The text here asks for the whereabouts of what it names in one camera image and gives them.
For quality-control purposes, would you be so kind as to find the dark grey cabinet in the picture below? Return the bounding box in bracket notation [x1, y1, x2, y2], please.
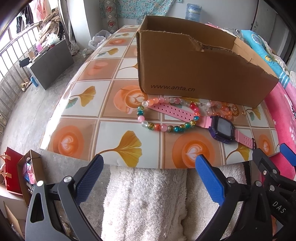
[27, 40, 74, 90]

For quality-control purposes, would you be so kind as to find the brown paper bag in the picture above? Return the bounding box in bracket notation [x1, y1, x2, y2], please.
[16, 150, 45, 207]

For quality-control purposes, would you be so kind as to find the tiled pattern tablecloth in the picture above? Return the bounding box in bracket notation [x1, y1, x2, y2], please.
[39, 24, 280, 170]

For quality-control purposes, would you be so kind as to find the brown cardboard box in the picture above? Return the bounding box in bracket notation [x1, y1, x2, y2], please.
[137, 16, 278, 107]

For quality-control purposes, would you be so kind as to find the blue water jug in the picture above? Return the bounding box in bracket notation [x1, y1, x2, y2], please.
[185, 3, 202, 22]

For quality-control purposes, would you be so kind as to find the teal floral wall cloth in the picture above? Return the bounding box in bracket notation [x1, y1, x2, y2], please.
[110, 0, 183, 19]

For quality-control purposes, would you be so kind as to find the red paper bag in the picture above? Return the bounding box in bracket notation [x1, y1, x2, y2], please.
[1, 147, 23, 195]

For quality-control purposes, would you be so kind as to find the white plastic bag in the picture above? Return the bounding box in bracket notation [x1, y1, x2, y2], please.
[88, 30, 111, 51]

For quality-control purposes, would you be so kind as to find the multicolour bead bracelet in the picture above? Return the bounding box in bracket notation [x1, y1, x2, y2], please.
[136, 96, 201, 134]

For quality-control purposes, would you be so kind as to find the blue cartoon pillow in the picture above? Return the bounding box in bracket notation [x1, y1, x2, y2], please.
[240, 30, 290, 88]

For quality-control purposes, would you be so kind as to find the metal balcony railing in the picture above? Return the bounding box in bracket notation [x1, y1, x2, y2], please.
[0, 24, 39, 136]

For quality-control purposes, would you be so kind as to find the rolled patterned mat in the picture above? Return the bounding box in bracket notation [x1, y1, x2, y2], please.
[104, 0, 118, 34]

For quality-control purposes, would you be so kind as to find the pink floral blanket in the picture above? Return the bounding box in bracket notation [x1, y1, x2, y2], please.
[264, 83, 295, 180]

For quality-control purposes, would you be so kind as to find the pink purple smart watch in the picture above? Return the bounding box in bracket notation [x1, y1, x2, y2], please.
[148, 103, 256, 150]

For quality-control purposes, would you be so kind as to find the pink orange bead bracelet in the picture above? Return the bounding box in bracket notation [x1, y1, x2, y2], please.
[201, 99, 240, 121]

